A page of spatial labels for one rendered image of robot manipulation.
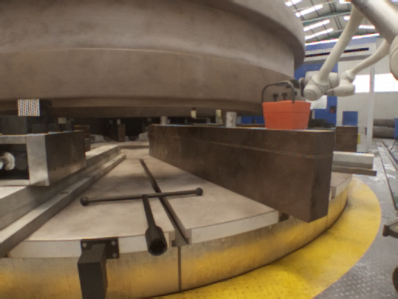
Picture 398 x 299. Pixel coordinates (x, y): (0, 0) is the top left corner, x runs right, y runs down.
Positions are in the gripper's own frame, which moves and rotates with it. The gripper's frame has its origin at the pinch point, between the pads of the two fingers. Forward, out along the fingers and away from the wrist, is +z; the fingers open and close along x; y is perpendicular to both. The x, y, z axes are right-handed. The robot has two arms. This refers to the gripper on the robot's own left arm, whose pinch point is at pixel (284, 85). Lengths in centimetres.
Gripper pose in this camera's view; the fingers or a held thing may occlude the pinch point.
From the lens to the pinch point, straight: 174.5
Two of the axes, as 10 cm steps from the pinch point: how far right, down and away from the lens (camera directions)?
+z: -6.3, -0.9, 7.7
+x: -7.8, 0.8, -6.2
